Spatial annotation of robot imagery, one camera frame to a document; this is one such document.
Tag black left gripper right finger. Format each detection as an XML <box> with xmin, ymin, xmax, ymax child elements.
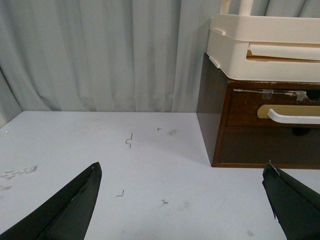
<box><xmin>262</xmin><ymin>162</ymin><xmax>320</xmax><ymax>240</ymax></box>

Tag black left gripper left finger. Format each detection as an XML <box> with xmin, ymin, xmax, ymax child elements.
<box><xmin>0</xmin><ymin>162</ymin><xmax>102</xmax><ymax>240</ymax></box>

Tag lower wooden drawer front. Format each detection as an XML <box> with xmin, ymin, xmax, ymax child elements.
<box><xmin>217</xmin><ymin>126</ymin><xmax>320</xmax><ymax>166</ymax></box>

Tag wooden drawer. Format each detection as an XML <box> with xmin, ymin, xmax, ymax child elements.
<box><xmin>217</xmin><ymin>126</ymin><xmax>320</xmax><ymax>166</ymax></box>
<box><xmin>226</xmin><ymin>88</ymin><xmax>320</xmax><ymax>127</ymax></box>

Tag dark brown wooden drawer cabinet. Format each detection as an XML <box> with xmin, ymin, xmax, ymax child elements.
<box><xmin>196</xmin><ymin>54</ymin><xmax>320</xmax><ymax>169</ymax></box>

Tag upper wooden drawer front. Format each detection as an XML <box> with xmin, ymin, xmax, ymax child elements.
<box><xmin>226</xmin><ymin>88</ymin><xmax>320</xmax><ymax>127</ymax></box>

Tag grey tape piece right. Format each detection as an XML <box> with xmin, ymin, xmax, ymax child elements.
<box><xmin>294</xmin><ymin>90</ymin><xmax>308</xmax><ymax>102</ymax></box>

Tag grey tape piece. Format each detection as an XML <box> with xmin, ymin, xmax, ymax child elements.
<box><xmin>261</xmin><ymin>89</ymin><xmax>274</xmax><ymax>101</ymax></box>
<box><xmin>294</xmin><ymin>90</ymin><xmax>308</xmax><ymax>102</ymax></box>

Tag grey tape piece left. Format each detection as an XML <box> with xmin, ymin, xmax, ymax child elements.
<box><xmin>261</xmin><ymin>89</ymin><xmax>274</xmax><ymax>101</ymax></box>

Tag light grey curtain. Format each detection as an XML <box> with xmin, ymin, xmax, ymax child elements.
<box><xmin>0</xmin><ymin>0</ymin><xmax>320</xmax><ymax>123</ymax></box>

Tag cream plastic tray organizer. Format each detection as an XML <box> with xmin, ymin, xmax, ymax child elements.
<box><xmin>206</xmin><ymin>0</ymin><xmax>320</xmax><ymax>83</ymax></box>

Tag white drawer handle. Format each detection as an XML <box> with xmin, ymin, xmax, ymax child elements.
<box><xmin>267</xmin><ymin>109</ymin><xmax>320</xmax><ymax>125</ymax></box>

